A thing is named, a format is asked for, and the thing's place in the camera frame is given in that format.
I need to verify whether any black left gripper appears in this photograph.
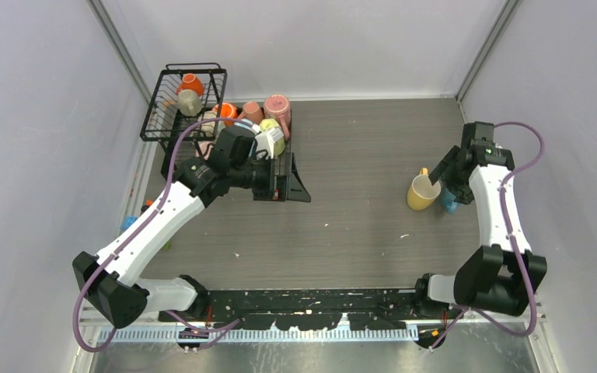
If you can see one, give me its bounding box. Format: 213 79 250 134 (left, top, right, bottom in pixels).
230 152 310 203

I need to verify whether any yellow mug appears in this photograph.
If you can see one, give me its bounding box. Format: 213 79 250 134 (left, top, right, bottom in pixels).
407 168 442 211

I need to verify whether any blue floral mug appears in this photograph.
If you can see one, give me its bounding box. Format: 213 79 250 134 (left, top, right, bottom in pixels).
439 188 459 214

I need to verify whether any light green mug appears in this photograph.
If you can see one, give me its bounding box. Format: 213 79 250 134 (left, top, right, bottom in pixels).
259 118 286 159

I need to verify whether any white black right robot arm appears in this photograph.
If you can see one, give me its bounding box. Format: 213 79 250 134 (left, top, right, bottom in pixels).
407 121 547 319

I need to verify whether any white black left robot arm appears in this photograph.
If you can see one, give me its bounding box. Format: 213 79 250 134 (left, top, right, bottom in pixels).
72 125 311 329

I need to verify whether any pink cup rack left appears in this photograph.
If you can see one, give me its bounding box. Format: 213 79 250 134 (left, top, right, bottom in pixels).
195 141 214 159

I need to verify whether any light blue cup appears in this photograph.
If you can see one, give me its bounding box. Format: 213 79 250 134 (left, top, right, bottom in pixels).
236 118 260 134

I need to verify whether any large pink mug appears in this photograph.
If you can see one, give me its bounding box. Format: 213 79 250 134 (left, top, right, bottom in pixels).
263 94 292 140

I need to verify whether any small pink cup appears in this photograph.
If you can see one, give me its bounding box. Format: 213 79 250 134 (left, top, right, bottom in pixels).
238 101 264 124

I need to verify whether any orange cup lower tier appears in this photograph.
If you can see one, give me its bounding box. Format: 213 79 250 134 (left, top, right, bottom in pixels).
211 102 239 127

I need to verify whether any orange cup tier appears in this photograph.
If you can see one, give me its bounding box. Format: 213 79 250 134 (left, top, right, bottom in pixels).
176 73 205 97
211 102 239 127

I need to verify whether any beige mug top tier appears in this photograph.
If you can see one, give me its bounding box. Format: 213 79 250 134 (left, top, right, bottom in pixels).
177 89 203 117

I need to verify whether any orange cup top tier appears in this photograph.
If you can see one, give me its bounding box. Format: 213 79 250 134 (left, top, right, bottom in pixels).
176 73 205 97

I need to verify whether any colourful toy block pile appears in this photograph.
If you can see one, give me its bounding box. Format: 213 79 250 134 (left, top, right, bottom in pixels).
120 200 171 251

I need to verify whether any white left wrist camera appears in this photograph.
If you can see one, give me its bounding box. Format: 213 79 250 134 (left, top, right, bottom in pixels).
254 127 286 160

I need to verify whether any black wire dish rack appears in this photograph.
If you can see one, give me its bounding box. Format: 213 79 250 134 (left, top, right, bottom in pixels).
140 62 292 179

